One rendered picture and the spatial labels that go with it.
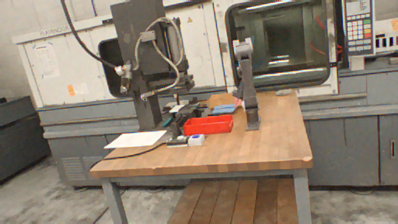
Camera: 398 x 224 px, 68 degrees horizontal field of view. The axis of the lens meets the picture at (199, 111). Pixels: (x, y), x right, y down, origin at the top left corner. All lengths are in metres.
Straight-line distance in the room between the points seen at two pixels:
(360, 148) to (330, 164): 0.24
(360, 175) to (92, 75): 2.37
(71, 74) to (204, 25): 1.37
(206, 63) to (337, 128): 1.10
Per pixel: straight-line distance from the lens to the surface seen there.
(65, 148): 3.35
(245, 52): 1.50
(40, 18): 6.08
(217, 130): 1.54
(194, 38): 2.38
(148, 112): 1.84
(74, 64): 2.98
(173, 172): 1.30
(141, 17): 1.76
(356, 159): 2.51
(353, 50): 2.18
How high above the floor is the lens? 1.43
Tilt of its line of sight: 15 degrees down
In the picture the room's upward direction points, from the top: 11 degrees counter-clockwise
